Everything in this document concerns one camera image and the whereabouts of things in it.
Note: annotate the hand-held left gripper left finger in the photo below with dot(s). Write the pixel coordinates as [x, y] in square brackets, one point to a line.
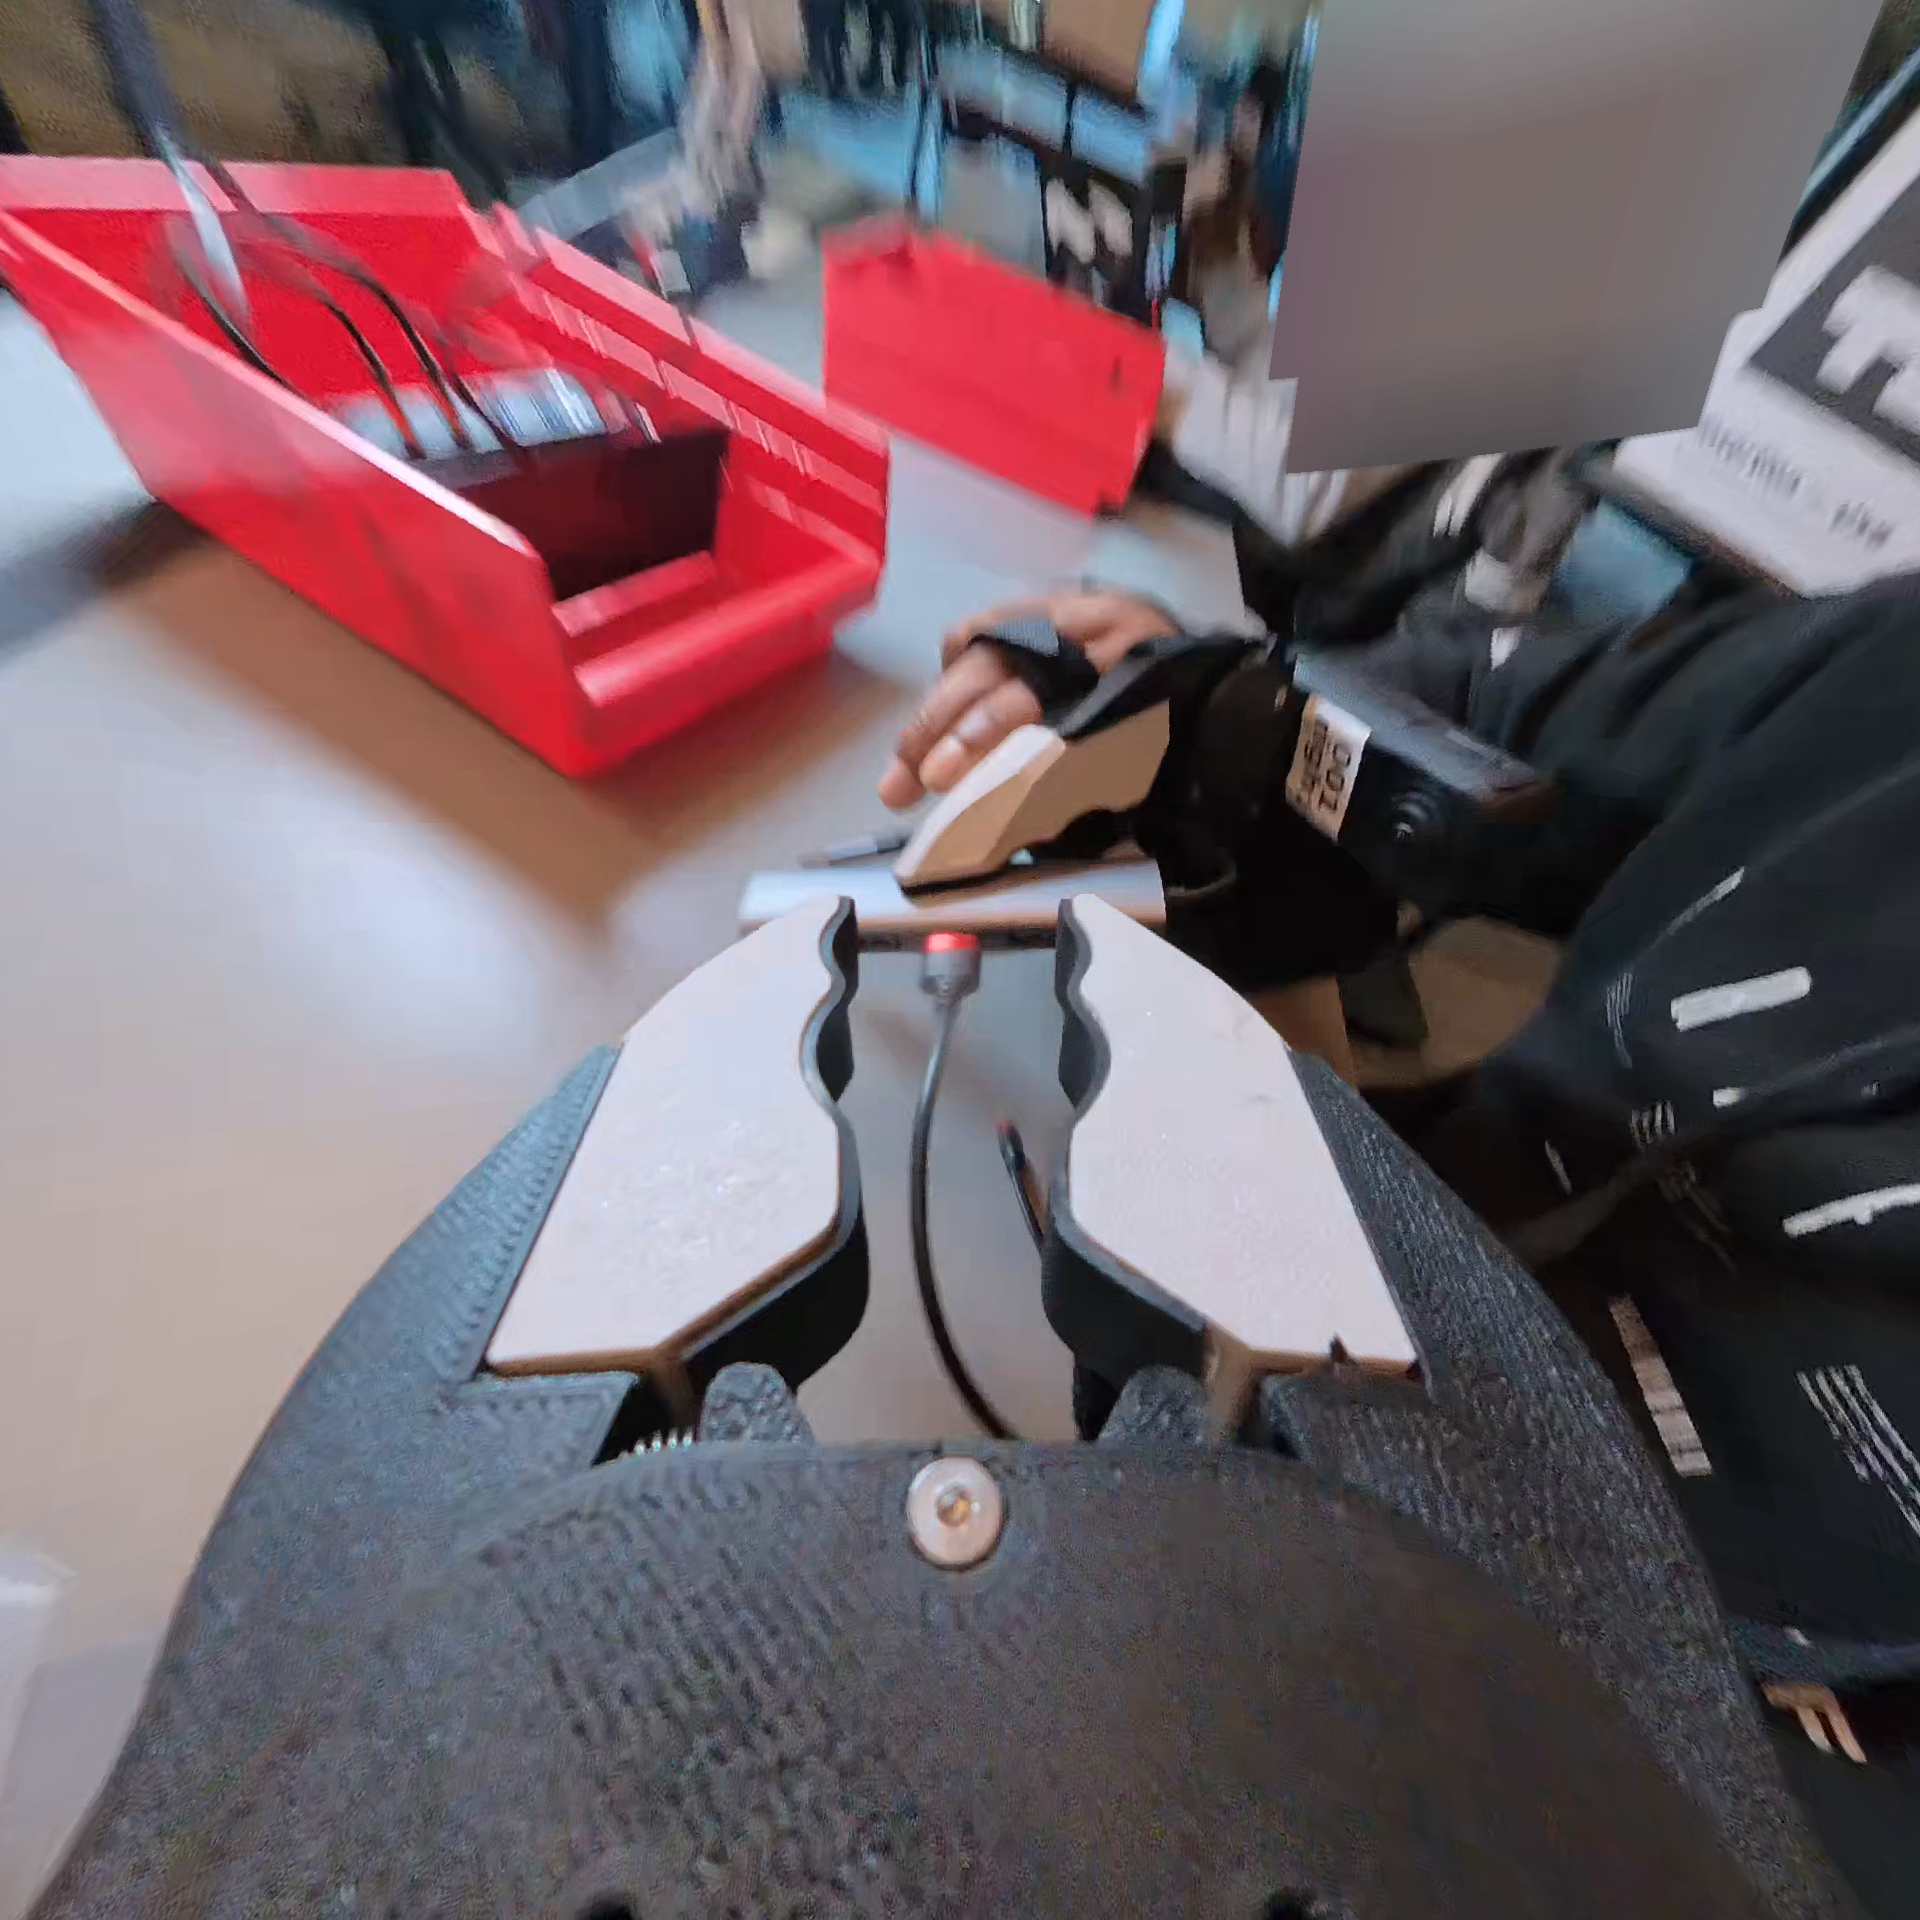
[690, 1157]

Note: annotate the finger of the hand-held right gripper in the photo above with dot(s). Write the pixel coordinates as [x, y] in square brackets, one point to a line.
[989, 798]

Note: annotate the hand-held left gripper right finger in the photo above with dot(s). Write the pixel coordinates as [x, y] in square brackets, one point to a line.
[1219, 1173]

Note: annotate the grey usb hub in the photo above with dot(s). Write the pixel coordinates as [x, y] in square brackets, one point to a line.
[782, 908]

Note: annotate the person's right forearm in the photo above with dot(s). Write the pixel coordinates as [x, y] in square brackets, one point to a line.
[1725, 781]

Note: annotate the black usb hub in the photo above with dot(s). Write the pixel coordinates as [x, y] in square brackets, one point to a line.
[509, 406]

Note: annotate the person's right hand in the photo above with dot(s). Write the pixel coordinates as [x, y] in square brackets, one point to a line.
[961, 720]

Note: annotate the closed red storage bin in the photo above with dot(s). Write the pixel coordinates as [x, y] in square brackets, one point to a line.
[989, 360]

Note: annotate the large red storage bin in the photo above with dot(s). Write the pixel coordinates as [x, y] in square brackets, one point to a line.
[376, 495]

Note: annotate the background storage shelves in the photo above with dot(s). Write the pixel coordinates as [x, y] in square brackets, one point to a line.
[1052, 88]

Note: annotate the black white printed sign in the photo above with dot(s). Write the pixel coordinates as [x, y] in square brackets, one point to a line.
[1845, 377]

